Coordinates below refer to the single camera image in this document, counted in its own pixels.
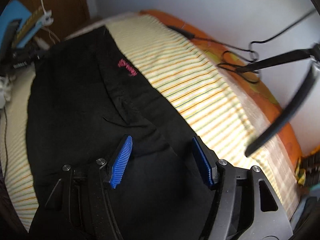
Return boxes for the white clip lamp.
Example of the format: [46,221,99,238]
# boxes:
[27,0,54,28]

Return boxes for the black power cable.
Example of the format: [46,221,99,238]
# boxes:
[167,8,317,84]

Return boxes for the black mini tripod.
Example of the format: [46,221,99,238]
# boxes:
[236,43,319,156]

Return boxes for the yellow striped bed cover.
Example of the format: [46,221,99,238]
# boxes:
[1,10,302,231]

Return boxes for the light blue chair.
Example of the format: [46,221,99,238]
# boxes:
[1,0,40,49]

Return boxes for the black pants pink trim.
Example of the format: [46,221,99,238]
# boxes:
[26,27,214,239]

